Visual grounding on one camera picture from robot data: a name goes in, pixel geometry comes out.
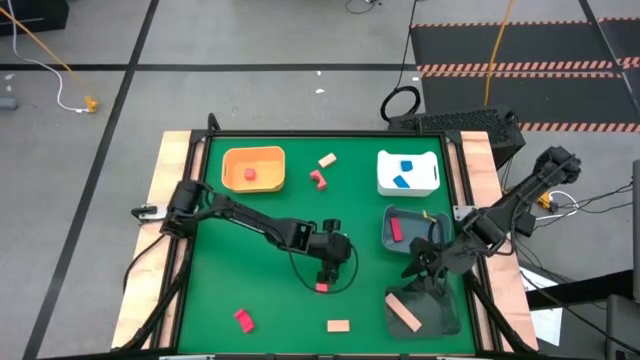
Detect yellow cable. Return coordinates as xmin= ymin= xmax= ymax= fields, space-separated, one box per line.
xmin=483 ymin=0 xmax=516 ymax=107

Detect orange cord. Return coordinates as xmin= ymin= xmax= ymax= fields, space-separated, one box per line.
xmin=0 ymin=4 xmax=96 ymax=104

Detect green table mat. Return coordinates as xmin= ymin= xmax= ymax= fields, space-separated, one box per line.
xmin=177 ymin=135 xmax=477 ymax=355

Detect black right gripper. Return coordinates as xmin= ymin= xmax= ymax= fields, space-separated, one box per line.
xmin=400 ymin=233 xmax=485 ymax=280

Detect black power adapter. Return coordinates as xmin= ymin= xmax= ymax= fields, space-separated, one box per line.
xmin=515 ymin=212 xmax=539 ymax=239

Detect black perforated computer case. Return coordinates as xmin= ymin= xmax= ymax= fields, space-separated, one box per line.
xmin=387 ymin=107 xmax=527 ymax=167

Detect orange plastic bin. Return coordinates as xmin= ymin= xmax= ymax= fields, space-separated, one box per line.
xmin=221 ymin=145 xmax=287 ymax=194

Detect grey cabinet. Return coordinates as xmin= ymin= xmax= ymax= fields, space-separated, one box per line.
xmin=604 ymin=293 xmax=640 ymax=360

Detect dark grey plastic bin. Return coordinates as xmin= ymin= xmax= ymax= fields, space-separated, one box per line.
xmin=383 ymin=283 xmax=463 ymax=341

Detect blue-grey plastic bin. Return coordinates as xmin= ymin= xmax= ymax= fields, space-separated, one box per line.
xmin=381 ymin=204 xmax=453 ymax=256

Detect white plastic bin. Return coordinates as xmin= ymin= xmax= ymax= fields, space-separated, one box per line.
xmin=376 ymin=149 xmax=442 ymax=198

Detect black hazard-striped floor mat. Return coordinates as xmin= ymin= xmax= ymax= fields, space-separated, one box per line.
xmin=409 ymin=18 xmax=640 ymax=134

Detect black floor beam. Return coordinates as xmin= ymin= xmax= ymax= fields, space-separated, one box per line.
xmin=524 ymin=269 xmax=635 ymax=311

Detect black table frame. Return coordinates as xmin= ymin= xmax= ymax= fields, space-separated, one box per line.
xmin=110 ymin=112 xmax=539 ymax=360

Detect black cable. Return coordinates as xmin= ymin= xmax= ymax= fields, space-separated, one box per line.
xmin=379 ymin=0 xmax=424 ymax=123

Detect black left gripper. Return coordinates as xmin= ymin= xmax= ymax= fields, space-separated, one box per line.
xmin=308 ymin=218 xmax=354 ymax=292

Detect long natural wood plank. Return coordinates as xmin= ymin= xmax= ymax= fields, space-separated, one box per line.
xmin=384 ymin=292 xmax=424 ymax=334

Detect black box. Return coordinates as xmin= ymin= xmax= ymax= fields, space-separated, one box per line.
xmin=0 ymin=0 xmax=70 ymax=37

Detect wooden table side board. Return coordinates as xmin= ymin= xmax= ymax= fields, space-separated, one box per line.
xmin=110 ymin=130 xmax=206 ymax=350
xmin=452 ymin=130 xmax=540 ymax=352

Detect white cable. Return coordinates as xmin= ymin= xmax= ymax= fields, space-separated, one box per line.
xmin=7 ymin=0 xmax=86 ymax=114

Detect white paper sheet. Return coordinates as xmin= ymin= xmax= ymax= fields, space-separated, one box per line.
xmin=518 ymin=266 xmax=565 ymax=347

